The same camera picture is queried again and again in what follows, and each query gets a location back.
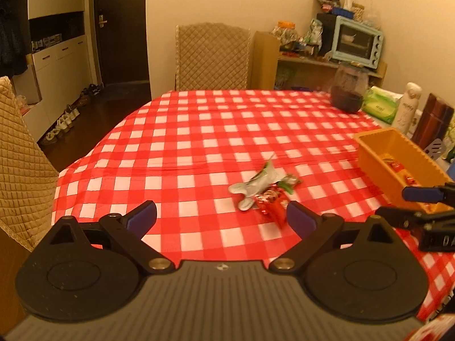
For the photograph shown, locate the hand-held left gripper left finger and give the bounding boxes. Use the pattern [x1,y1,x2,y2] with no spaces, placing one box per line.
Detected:
[46,200,176,275]

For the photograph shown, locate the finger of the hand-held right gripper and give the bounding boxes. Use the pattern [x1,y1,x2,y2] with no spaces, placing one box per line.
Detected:
[402,183,455,206]
[375,206,432,231]

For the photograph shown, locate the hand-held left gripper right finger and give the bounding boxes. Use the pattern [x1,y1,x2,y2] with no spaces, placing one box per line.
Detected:
[268,201,401,275]

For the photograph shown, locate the small red snack packet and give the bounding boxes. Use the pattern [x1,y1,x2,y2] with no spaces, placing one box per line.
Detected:
[259,198,288,228]

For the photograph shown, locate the small green snack packet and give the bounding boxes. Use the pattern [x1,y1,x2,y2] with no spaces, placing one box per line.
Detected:
[277,174,302,195]

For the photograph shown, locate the orange plastic basket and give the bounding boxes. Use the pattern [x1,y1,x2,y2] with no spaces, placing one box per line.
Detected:
[353,128,455,214]

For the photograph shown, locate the red striped candy wrapper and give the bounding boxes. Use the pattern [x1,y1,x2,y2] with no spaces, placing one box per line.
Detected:
[255,184,286,203]

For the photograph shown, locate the red orange candy packet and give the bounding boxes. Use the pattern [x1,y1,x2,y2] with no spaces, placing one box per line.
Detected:
[380,153,404,170]

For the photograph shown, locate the silver foil snack packet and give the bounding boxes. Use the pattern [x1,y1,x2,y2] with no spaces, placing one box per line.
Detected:
[229,154,286,211]

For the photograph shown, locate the slotted metal spatula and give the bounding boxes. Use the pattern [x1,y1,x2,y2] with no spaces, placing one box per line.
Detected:
[423,138,447,161]

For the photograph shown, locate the brown metal thermos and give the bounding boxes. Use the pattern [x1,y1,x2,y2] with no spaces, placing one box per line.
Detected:
[412,93,455,151]

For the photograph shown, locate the white thermos bottle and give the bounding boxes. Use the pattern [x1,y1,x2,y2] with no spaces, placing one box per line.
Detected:
[391,82,423,136]

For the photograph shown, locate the red checkered tablecloth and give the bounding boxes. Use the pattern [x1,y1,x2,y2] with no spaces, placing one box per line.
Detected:
[51,89,455,324]

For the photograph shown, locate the red printed cloth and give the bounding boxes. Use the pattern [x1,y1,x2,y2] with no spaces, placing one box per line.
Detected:
[405,313,455,341]

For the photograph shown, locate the green wet wipes pack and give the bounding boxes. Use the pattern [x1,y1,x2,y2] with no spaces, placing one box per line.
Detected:
[361,86,404,125]

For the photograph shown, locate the row of shoes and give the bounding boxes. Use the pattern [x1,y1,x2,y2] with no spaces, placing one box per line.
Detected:
[39,83,102,146]

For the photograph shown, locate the dark glass jar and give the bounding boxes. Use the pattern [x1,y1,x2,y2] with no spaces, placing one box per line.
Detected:
[330,64,367,114]

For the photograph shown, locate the quilted beige chair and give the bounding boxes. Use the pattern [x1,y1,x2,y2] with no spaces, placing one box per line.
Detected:
[175,23,251,91]
[0,76,59,253]

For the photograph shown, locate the wooden shelf unit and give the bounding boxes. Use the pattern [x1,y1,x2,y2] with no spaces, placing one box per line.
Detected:
[251,31,388,91]

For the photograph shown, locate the light blue toaster oven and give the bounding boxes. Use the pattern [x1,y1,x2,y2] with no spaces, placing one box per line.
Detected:
[330,15,384,70]

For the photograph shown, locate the white cabinet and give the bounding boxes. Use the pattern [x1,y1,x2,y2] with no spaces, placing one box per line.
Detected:
[28,0,102,143]

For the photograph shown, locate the clear plastic bag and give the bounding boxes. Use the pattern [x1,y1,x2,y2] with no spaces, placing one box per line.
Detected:
[363,0,383,29]

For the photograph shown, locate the jar with orange lid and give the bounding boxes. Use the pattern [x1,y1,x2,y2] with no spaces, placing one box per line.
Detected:
[274,20,297,43]

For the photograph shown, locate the dark wooden door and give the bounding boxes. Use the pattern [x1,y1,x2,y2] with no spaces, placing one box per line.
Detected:
[93,0,152,86]

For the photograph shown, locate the glass jar of nuts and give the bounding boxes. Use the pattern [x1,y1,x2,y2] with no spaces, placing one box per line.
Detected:
[350,3,367,22]

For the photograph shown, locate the dark hanging clothes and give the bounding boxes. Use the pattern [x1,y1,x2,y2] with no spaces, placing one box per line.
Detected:
[0,0,31,78]

